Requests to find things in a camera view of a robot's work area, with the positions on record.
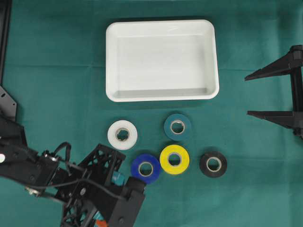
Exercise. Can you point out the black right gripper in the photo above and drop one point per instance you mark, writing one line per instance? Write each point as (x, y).
(291, 62)

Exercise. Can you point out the black tape roll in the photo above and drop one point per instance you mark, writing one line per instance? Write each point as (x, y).
(206, 170)

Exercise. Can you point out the blue tape roll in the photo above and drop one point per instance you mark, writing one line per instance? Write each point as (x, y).
(146, 159)

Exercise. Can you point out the white tape roll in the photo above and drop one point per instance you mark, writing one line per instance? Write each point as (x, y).
(115, 128)

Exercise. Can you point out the red orange tape roll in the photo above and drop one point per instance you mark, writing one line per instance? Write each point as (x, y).
(100, 223)

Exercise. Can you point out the teal green tape roll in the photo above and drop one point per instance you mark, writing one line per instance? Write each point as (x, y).
(184, 121)

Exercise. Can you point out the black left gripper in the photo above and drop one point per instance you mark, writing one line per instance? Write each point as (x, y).
(67, 183)

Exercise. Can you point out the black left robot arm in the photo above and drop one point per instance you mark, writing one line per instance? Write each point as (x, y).
(92, 193)

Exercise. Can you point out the black metal frame rail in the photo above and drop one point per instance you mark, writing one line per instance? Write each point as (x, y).
(5, 11)

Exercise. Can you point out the white plastic tray case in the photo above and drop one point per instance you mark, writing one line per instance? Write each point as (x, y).
(161, 61)

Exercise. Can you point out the yellow tape roll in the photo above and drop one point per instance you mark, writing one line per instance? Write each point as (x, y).
(183, 155)

